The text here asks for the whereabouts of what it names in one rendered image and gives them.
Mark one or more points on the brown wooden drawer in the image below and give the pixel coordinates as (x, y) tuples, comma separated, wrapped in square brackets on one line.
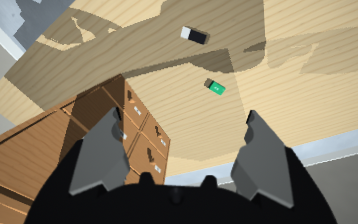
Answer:
[(152, 132), (144, 158), (120, 93), (90, 109), (29, 158), (130, 178)]

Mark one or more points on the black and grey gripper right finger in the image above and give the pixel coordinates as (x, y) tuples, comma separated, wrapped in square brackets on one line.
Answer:
[(270, 174)]

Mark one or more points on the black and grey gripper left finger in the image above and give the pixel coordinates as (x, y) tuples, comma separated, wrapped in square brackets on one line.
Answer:
[(93, 166)]

